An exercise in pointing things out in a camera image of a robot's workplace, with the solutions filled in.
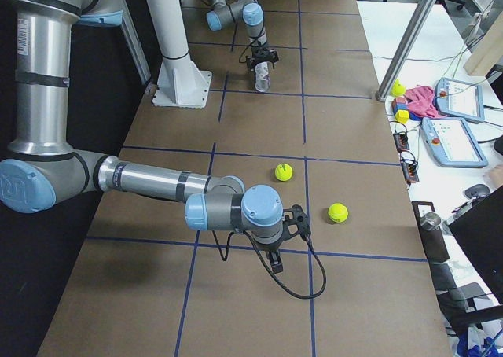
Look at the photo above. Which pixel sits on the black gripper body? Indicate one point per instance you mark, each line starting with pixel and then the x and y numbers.
pixel 261 56
pixel 271 250

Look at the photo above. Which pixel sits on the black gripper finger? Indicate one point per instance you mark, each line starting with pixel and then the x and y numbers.
pixel 275 262
pixel 273 58
pixel 250 62

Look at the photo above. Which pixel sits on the white tennis ball can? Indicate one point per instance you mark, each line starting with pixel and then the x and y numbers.
pixel 262 77

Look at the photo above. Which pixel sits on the yellow tennis ball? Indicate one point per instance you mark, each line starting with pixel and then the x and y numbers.
pixel 338 212
pixel 283 172

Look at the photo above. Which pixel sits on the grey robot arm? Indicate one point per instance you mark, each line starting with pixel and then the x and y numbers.
pixel 223 13
pixel 103 101

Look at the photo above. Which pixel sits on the white mounting pillar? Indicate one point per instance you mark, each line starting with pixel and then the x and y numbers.
pixel 180 82

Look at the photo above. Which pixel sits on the coloured toy blocks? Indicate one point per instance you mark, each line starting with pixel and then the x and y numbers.
pixel 401 111

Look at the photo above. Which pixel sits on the pink cloth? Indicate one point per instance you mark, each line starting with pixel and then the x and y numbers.
pixel 420 102

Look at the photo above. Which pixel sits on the silver metal bottle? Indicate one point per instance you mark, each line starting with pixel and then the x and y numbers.
pixel 430 221

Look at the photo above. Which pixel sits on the teach pendant upper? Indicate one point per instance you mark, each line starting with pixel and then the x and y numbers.
pixel 461 99

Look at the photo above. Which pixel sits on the teach pendant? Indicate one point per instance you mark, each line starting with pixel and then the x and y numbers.
pixel 461 99
pixel 451 143

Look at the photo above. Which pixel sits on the teach pendant lower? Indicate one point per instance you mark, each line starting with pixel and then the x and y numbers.
pixel 451 143

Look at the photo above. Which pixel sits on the black computer mouse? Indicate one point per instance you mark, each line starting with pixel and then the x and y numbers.
pixel 477 191

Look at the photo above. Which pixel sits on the aluminium frame post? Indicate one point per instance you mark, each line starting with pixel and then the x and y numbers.
pixel 409 37

